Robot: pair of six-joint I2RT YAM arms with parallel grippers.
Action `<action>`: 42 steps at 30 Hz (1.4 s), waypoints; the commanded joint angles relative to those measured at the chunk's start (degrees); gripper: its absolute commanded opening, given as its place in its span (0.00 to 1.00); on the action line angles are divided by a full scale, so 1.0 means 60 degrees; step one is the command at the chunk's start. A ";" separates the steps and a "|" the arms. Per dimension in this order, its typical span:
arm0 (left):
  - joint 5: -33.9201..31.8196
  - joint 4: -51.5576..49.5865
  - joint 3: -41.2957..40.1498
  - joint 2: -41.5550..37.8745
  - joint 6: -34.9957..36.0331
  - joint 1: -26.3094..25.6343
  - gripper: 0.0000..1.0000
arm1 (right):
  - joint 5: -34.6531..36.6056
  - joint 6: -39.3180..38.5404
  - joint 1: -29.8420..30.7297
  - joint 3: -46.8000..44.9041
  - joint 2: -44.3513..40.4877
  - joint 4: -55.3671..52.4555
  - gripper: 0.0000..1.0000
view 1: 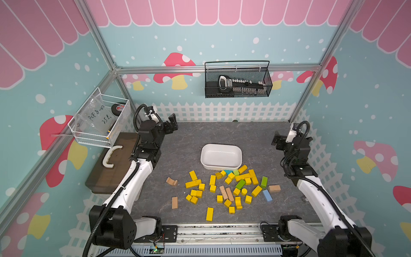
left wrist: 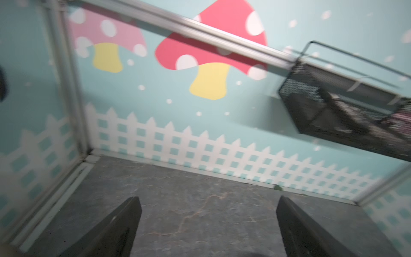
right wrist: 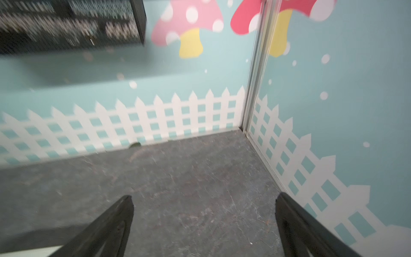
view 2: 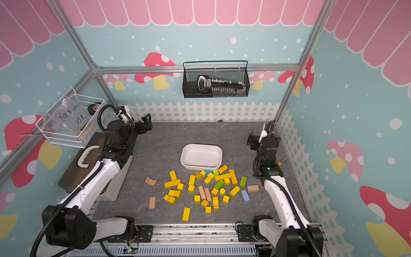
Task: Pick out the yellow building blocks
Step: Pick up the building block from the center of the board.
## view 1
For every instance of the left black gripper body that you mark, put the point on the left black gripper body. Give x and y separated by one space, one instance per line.
161 129

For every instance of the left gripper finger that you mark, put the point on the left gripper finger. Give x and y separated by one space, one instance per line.
173 120
169 129

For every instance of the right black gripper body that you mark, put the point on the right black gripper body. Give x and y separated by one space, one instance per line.
282 145

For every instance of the yellow cylinder block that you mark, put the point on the yellow cylinder block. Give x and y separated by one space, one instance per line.
242 169

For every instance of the long yellow block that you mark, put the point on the long yellow block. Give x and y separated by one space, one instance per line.
253 177
193 183

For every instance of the yellow plank block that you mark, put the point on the yellow plank block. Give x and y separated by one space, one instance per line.
193 175

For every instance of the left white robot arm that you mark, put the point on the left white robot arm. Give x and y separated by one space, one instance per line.
111 223

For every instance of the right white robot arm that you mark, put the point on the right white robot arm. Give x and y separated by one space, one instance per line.
341 237

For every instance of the green rectangular block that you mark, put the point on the green rectangular block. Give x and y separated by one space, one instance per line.
264 182

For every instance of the tan wooden cube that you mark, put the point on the tan wooden cube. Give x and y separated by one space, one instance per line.
274 188

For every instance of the black tape roll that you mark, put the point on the black tape roll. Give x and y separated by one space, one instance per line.
117 108

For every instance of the white plastic tub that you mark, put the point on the white plastic tub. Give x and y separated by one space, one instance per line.
221 157

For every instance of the wooden arch block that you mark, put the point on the wooden arch block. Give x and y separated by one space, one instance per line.
171 181

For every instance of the light blue block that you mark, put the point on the light blue block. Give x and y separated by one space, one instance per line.
267 195

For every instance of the yellow round disc block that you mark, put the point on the yellow round disc block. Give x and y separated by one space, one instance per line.
244 191

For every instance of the socket wrench set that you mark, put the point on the socket wrench set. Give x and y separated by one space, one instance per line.
227 85

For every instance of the yellow arch block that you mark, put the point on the yellow arch block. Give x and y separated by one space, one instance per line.
238 203

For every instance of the flat wooden block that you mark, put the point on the flat wooden block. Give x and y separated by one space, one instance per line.
174 202

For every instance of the right natural wooden plank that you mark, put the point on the right natural wooden plank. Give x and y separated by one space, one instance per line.
229 194

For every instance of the natural wooden plank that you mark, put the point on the natural wooden plank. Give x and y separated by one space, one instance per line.
223 192
229 194

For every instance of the left natural wooden plank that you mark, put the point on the left natural wooden plank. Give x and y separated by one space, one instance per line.
223 192

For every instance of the large yellow front block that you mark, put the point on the large yellow front block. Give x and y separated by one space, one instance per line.
210 214

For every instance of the black wire mesh basket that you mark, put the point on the black wire mesh basket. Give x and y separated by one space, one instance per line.
256 71

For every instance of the clear wall-mounted bin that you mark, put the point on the clear wall-mounted bin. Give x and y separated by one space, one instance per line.
94 124

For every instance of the brown toolbox with white handle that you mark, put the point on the brown toolbox with white handle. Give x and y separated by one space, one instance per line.
112 166

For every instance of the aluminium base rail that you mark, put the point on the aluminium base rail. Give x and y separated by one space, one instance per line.
215 240

